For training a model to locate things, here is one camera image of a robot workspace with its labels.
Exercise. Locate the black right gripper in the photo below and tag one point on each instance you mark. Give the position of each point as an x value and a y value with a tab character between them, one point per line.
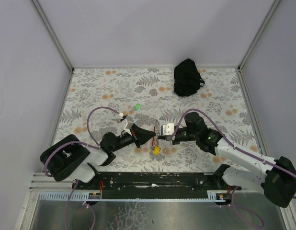
173	138

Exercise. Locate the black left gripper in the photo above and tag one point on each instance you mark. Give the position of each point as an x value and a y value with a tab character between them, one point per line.
135	136

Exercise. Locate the red-handled metal key organizer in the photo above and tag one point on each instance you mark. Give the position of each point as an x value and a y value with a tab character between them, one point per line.
155	140

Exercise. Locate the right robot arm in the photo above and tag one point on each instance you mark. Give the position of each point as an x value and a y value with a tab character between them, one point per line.
275	178

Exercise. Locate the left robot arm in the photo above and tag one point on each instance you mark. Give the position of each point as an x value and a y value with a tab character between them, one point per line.
71	158

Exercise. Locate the green key tag with key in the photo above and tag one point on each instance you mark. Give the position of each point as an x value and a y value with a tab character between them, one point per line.
137	107

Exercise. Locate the black folded cloth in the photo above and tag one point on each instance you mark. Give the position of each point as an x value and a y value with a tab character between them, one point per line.
187	79

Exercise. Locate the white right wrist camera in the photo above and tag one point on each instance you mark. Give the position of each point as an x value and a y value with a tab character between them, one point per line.
167	129

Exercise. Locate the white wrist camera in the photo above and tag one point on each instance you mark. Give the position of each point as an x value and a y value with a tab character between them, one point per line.
128	122
167	129

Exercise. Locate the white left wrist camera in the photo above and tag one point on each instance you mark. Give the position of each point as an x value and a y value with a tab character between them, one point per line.
128	122

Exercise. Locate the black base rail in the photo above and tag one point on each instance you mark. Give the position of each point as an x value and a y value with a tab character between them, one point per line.
155	184

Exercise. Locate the white slotted cable duct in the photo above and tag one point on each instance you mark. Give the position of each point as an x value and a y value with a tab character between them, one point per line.
206	196

